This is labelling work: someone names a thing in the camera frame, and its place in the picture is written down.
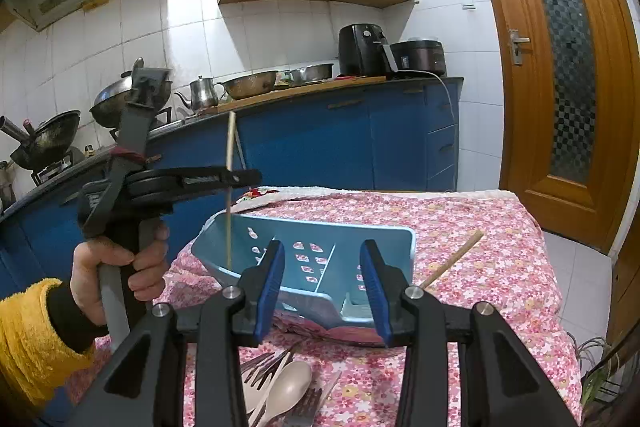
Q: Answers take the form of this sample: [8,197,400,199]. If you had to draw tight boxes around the pink floral tablecloth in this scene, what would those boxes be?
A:
[65,189,583,427]

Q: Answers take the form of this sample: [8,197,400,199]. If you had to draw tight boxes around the wooden door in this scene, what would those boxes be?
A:
[457,0,640,254]

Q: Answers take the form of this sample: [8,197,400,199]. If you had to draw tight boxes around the wooden chopstick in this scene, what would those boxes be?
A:
[225,112,237,270]
[311,371,343,414]
[419,229,484,290]

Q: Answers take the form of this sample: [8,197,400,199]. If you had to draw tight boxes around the metal colander basin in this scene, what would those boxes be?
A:
[220,70,280,100]

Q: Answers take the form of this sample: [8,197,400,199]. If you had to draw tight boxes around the white power cable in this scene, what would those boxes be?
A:
[400,69,460,192]

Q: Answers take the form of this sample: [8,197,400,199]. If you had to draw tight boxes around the metal kettle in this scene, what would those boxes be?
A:
[174,76,226,112]

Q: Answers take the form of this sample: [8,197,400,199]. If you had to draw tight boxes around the metal bowl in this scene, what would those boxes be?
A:
[284,63,335,88]

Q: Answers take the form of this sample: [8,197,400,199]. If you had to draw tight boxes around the black frying pan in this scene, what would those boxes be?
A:
[0,109,82,170]

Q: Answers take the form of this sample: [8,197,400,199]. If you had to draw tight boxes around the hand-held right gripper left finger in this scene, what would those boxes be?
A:
[65,238,286,427]

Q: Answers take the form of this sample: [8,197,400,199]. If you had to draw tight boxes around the black air fryer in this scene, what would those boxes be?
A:
[338,23,402,80]

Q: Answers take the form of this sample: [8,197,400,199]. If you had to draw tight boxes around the thin grey rod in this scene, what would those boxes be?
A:
[233,127,247,169]

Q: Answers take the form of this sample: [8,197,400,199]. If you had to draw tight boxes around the blue base cabinets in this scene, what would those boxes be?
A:
[0,77,463,293]

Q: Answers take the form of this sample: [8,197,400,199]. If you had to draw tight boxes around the person's left hand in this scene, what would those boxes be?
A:
[70,224,171,325]

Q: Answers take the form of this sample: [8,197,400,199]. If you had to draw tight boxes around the green potted plant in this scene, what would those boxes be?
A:
[567,332,631,427]

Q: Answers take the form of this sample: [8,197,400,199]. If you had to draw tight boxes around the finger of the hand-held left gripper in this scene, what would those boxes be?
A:
[165,165,264,189]

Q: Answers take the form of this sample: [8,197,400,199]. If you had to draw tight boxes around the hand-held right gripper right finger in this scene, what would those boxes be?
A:
[359,239,578,427]

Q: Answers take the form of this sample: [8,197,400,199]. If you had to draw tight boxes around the light blue utensil basket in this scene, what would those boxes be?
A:
[191,213,417,348]

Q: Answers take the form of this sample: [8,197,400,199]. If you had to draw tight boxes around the metal door handle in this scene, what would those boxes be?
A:
[508,28,531,66]

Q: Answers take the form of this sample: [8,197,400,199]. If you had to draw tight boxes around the beige plastic spoon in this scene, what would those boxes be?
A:
[247,361,313,427]

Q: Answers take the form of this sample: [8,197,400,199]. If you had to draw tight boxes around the wok with metal lid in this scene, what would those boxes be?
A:
[90,57,173,128]

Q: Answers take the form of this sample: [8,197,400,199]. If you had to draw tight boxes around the gas stove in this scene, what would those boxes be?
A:
[30,107,186,186]

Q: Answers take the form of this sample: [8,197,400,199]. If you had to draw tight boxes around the metal pot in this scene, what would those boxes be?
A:
[0,159,17,208]

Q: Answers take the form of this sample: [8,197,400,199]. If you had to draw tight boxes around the black rice cooker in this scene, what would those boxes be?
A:
[390,38,447,78]

